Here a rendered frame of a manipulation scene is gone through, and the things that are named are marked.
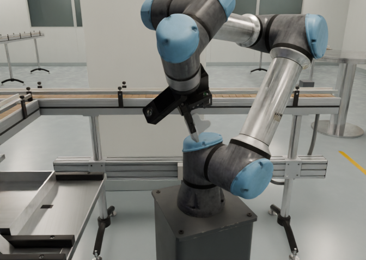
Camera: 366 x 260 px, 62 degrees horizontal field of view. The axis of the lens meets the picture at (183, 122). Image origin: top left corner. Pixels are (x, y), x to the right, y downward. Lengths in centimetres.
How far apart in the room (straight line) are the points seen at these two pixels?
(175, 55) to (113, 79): 175
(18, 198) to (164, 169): 102
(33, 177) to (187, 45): 67
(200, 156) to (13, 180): 57
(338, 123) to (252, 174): 344
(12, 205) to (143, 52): 153
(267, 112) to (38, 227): 63
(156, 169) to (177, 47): 135
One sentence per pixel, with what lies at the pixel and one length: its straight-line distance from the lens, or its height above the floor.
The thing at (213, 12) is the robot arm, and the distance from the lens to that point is 60.
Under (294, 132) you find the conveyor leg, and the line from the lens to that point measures 186.
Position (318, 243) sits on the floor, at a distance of 224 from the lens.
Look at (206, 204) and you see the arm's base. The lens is 93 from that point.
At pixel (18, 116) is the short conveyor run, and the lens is 160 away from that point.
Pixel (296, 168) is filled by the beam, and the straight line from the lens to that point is 194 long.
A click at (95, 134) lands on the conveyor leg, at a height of 71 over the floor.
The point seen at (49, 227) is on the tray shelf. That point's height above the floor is 88.
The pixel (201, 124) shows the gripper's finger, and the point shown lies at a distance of 77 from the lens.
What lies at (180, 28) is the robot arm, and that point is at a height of 133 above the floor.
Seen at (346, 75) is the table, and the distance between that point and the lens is 404.
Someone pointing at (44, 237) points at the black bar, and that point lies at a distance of 76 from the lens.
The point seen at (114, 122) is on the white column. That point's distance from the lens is 237.
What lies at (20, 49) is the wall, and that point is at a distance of 978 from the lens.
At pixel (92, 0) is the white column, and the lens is 227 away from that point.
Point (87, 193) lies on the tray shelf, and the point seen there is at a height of 88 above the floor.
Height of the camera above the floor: 135
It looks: 19 degrees down
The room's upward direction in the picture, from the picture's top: straight up
